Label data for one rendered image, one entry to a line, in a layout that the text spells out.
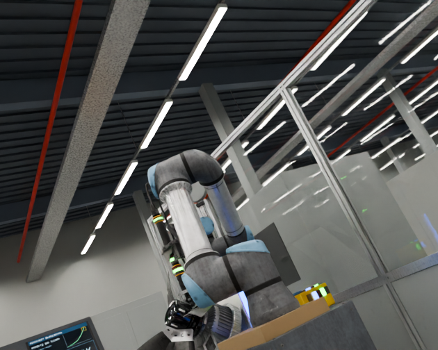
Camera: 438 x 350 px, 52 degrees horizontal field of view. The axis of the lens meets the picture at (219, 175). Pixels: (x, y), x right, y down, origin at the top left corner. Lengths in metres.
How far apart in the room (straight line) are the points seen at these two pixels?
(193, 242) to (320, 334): 0.45
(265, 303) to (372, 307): 1.03
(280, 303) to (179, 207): 0.44
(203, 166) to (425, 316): 1.15
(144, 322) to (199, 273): 6.50
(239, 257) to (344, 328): 0.33
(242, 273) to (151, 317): 6.59
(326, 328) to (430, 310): 0.92
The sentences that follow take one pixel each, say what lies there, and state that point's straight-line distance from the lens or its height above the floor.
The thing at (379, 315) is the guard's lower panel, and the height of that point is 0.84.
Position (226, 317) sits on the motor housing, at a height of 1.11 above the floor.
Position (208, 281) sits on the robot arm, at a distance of 1.31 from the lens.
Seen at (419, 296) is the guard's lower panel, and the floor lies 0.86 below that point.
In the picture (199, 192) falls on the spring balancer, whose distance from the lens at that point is 2.75.
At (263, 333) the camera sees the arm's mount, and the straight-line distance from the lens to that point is 1.19.
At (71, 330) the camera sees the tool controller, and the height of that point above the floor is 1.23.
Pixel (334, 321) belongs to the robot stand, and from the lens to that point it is 1.28.
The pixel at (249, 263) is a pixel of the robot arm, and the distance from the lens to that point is 1.30.
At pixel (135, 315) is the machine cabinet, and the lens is 7.78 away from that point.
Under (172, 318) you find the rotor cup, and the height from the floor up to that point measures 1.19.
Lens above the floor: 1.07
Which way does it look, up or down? 17 degrees up
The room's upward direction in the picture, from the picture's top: 24 degrees counter-clockwise
